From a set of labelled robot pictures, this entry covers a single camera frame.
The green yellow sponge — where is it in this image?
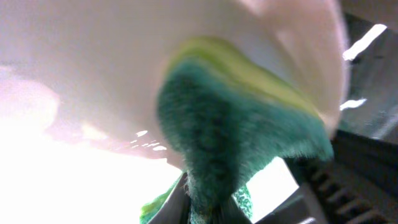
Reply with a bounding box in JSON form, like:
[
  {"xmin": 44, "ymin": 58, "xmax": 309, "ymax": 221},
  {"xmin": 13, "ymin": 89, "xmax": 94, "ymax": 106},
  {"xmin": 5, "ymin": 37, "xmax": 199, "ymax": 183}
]
[{"xmin": 156, "ymin": 37, "xmax": 334, "ymax": 223}]

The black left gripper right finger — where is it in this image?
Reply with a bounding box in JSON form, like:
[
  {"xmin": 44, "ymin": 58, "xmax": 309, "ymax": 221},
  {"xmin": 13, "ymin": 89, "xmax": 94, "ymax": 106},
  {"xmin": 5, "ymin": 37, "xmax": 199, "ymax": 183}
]
[{"xmin": 214, "ymin": 196, "xmax": 251, "ymax": 224}]

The black round tray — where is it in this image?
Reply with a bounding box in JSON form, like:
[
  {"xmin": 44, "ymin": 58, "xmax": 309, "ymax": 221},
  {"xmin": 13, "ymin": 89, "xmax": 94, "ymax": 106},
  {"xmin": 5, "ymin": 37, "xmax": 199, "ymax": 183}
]
[{"xmin": 339, "ymin": 13, "xmax": 397, "ymax": 143}]

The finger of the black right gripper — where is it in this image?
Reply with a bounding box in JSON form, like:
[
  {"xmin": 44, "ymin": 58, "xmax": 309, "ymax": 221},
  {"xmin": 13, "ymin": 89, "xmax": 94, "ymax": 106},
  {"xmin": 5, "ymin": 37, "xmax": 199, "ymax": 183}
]
[{"xmin": 259, "ymin": 131, "xmax": 397, "ymax": 224}]

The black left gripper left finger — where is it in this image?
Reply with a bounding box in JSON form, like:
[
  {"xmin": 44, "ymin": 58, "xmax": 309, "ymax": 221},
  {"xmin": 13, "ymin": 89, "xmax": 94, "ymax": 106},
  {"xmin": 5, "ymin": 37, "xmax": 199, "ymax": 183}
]
[{"xmin": 148, "ymin": 172, "xmax": 190, "ymax": 224}]

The white plate front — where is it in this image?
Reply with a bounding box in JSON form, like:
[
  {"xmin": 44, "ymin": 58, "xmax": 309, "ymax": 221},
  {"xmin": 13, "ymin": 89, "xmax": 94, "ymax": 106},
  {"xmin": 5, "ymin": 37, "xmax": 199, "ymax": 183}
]
[{"xmin": 1, "ymin": 0, "xmax": 348, "ymax": 223}]

